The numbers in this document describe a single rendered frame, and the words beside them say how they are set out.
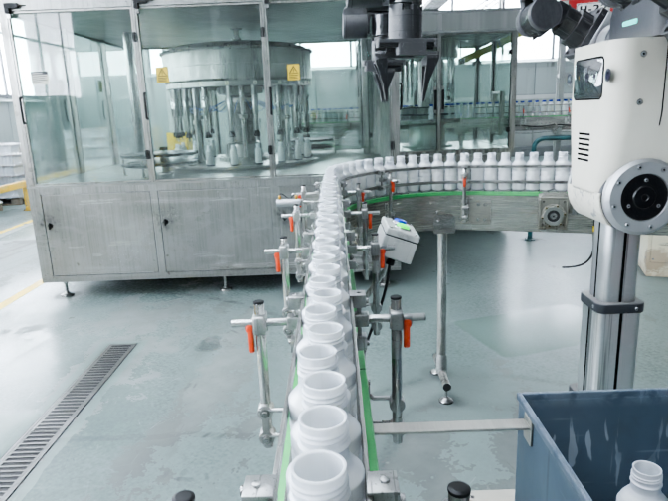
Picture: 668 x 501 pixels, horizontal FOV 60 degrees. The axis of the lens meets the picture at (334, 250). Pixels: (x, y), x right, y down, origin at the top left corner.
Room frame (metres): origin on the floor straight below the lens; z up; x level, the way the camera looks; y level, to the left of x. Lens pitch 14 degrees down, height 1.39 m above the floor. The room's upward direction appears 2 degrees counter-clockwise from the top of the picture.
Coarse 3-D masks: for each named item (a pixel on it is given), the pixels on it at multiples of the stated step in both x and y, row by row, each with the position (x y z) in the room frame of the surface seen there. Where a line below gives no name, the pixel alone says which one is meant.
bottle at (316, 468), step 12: (300, 456) 0.34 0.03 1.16; (312, 456) 0.34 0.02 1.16; (324, 456) 0.34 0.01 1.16; (336, 456) 0.34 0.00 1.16; (300, 468) 0.34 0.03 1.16; (312, 468) 0.34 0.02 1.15; (324, 468) 0.34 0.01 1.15; (336, 468) 0.34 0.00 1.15; (300, 480) 0.31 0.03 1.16; (312, 480) 0.34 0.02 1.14; (324, 480) 0.34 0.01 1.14; (336, 480) 0.31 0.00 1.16; (348, 480) 0.32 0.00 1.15; (300, 492) 0.31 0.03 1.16; (312, 492) 0.31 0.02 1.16; (324, 492) 0.31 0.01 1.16; (336, 492) 0.31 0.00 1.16; (348, 492) 0.32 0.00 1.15
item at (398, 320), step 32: (352, 192) 2.17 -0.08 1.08; (288, 256) 1.26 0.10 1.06; (352, 256) 1.27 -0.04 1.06; (384, 256) 1.27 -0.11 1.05; (288, 288) 1.27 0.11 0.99; (256, 320) 0.81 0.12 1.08; (288, 320) 0.82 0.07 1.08; (384, 320) 0.82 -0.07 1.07; (416, 320) 0.82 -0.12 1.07; (256, 480) 0.38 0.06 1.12; (384, 480) 0.37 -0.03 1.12
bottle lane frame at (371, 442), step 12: (312, 252) 1.56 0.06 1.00; (360, 360) 0.85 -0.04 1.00; (360, 372) 0.80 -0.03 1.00; (288, 420) 0.67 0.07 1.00; (372, 420) 0.67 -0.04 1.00; (288, 432) 0.64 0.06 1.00; (372, 432) 0.64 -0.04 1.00; (288, 444) 0.62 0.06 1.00; (372, 444) 0.61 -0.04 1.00; (288, 456) 0.59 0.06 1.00; (372, 456) 0.59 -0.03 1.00; (372, 468) 0.56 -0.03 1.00
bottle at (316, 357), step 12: (312, 348) 0.52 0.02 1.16; (324, 348) 0.52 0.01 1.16; (300, 360) 0.50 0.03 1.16; (312, 360) 0.49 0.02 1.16; (324, 360) 0.49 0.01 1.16; (336, 360) 0.50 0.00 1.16; (300, 372) 0.50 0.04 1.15; (312, 372) 0.49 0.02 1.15; (300, 384) 0.50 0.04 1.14; (300, 396) 0.49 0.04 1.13; (348, 396) 0.50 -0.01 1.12; (300, 408) 0.48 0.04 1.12; (348, 408) 0.49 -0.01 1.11
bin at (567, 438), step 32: (544, 416) 0.81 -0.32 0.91; (576, 416) 0.80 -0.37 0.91; (608, 416) 0.80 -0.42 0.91; (640, 416) 0.80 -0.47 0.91; (544, 448) 0.70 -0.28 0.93; (576, 448) 0.80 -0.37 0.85; (608, 448) 0.80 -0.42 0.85; (640, 448) 0.80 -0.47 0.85; (544, 480) 0.69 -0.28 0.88; (576, 480) 0.59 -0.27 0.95; (608, 480) 0.80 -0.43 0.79
